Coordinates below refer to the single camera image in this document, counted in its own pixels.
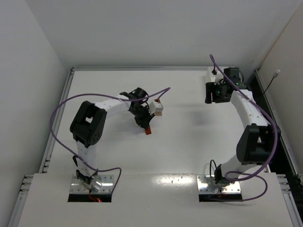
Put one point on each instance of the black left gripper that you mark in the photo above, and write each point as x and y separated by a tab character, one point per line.
141	117

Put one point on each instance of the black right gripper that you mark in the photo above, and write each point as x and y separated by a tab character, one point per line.
209	92

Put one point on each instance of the white perforated box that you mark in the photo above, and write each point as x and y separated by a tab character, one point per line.
210	77

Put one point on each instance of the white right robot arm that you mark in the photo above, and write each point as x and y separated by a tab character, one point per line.
259	137

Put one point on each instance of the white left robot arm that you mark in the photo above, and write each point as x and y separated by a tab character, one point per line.
88	124

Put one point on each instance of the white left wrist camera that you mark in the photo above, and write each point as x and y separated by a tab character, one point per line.
156	107

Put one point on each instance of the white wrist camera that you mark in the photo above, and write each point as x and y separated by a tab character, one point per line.
156	107
219	75

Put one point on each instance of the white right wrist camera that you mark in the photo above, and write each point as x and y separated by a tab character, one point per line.
219	75

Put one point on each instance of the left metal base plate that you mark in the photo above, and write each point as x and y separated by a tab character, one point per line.
100	184

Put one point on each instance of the metal base plate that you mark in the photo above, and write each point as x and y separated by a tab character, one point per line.
207	186
100	184

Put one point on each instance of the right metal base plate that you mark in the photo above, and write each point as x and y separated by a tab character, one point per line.
207	186

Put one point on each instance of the aluminium table frame rail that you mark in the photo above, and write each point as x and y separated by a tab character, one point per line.
157	186

